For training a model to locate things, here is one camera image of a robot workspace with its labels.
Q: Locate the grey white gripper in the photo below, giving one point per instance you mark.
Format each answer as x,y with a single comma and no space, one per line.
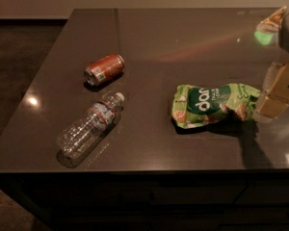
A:
275,95

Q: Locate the red coke can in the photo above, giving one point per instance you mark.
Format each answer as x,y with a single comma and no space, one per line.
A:
104,70

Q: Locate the green chip bag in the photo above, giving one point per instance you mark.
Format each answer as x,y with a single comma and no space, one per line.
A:
194,107

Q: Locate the clear plastic water bottle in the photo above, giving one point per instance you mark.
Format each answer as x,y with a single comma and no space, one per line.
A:
78,137

